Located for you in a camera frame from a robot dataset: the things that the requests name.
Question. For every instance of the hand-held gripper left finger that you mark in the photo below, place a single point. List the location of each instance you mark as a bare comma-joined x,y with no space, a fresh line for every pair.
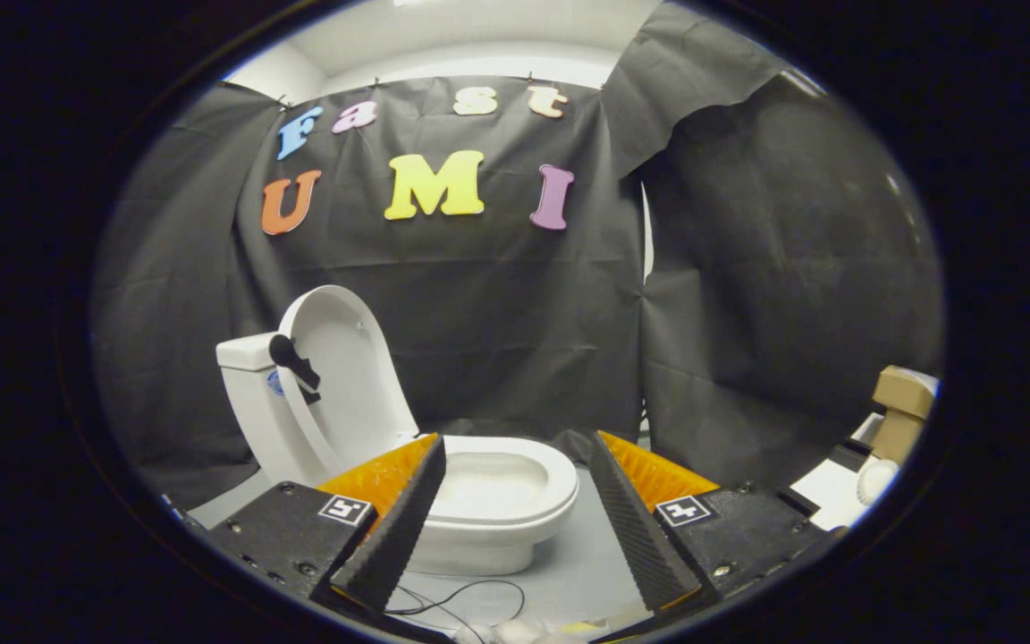
394,532

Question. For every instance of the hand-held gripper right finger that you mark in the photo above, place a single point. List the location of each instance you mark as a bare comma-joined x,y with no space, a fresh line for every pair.
640,537

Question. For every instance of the white toilet lid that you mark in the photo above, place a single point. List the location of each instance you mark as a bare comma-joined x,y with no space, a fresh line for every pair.
350,376

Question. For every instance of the white toilet with tank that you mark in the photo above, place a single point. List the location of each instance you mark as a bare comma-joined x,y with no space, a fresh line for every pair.
479,547

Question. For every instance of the white toilet seat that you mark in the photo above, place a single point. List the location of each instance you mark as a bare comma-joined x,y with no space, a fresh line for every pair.
566,487

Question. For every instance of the white flat box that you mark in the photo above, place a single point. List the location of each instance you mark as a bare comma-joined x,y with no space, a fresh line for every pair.
828,496

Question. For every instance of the small black object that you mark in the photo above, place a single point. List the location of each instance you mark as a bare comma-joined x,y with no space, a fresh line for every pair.
848,458

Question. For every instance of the black backdrop cloth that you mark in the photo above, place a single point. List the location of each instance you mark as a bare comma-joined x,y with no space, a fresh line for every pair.
497,322

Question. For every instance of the white round object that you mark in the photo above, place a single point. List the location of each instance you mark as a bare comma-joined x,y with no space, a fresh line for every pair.
877,481

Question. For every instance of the brown cardboard box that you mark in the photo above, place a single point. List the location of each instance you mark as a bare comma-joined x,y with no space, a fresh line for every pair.
895,438
904,391

